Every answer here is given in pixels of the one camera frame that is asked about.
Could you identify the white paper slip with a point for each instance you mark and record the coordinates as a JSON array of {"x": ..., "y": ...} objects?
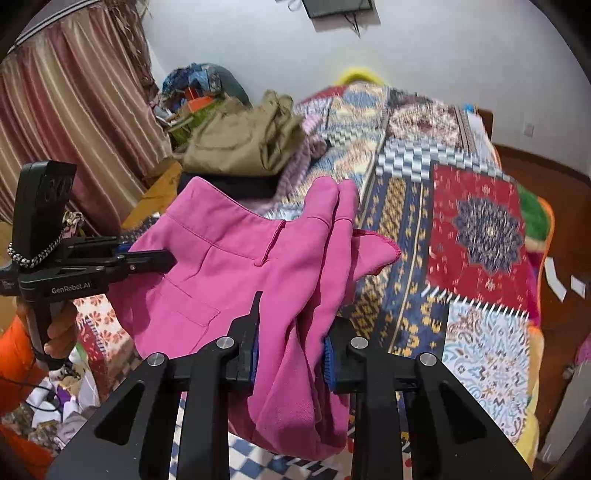
[
  {"x": 555, "y": 279},
  {"x": 578, "y": 285}
]

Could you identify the white wall outlet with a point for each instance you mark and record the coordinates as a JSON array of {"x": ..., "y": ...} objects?
[{"x": 529, "y": 129}]

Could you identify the green orange fleece blanket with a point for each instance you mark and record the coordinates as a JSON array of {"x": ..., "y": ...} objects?
[{"x": 535, "y": 217}]

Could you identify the wooden bed footboard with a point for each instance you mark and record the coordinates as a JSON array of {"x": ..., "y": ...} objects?
[{"x": 485, "y": 124}]

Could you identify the black folded garment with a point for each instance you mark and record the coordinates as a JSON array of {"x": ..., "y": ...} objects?
[{"x": 235, "y": 187}]

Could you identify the small black wall monitor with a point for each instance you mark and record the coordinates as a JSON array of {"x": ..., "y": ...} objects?
[{"x": 337, "y": 5}]

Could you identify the printed cloth heap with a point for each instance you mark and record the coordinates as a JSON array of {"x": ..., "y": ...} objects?
[{"x": 60, "y": 415}]

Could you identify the pink pants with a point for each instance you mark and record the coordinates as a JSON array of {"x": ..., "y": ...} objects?
[{"x": 221, "y": 277}]

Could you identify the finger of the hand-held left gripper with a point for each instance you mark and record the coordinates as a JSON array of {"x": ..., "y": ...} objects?
[
  {"x": 99, "y": 243},
  {"x": 147, "y": 261}
]

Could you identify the person's left forearm orange sleeve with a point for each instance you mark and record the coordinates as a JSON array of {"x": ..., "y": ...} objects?
[{"x": 18, "y": 369}]

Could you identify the person's left hand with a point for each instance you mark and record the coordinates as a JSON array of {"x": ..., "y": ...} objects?
[{"x": 62, "y": 334}]

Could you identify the green patterned bag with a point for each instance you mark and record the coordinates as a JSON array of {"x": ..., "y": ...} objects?
[{"x": 194, "y": 120}]

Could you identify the striped red curtain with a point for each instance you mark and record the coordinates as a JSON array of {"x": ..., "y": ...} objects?
[{"x": 69, "y": 115}]

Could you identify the light wooden lap board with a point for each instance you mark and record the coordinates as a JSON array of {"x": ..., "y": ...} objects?
[{"x": 159, "y": 194}]

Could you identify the khaki pants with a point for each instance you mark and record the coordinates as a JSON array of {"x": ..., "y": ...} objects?
[{"x": 231, "y": 143}]

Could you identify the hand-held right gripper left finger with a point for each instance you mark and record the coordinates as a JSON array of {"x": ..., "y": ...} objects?
[{"x": 251, "y": 360}]

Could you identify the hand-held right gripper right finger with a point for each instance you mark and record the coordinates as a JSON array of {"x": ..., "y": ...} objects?
[{"x": 328, "y": 367}]

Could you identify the yellow curved bar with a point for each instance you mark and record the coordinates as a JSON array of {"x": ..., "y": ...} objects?
[{"x": 359, "y": 74}]

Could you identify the white appliance with stickers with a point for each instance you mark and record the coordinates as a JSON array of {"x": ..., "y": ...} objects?
[{"x": 570, "y": 410}]

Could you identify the pile of colourful clothes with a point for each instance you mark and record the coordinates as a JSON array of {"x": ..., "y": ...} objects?
[{"x": 203, "y": 81}]

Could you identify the patchwork printed blanket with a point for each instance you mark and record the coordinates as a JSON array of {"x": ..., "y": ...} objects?
[{"x": 480, "y": 230}]

